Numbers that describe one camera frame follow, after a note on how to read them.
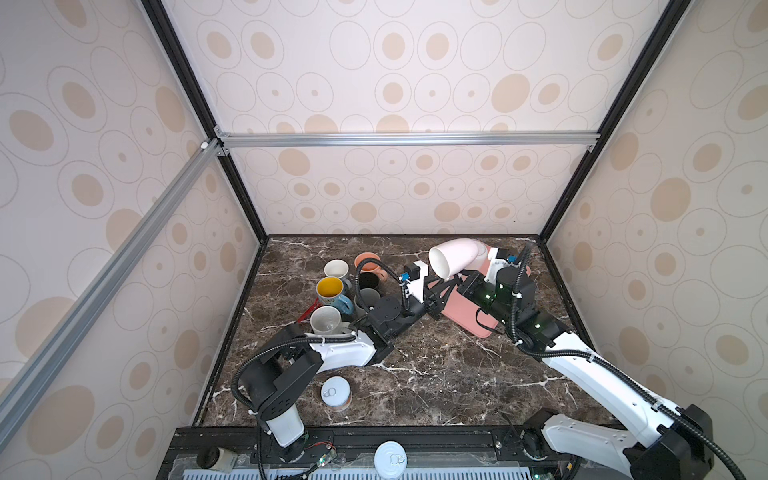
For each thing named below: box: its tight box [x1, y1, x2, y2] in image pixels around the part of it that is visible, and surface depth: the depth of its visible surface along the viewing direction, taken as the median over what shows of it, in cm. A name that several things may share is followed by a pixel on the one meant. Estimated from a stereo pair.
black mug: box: [359, 272, 380, 290], surface depth 94 cm
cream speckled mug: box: [310, 305, 351, 335], surface depth 91 cm
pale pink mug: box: [429, 238, 488, 278], surface depth 71 cm
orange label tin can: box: [320, 375, 353, 410], surface depth 79 cm
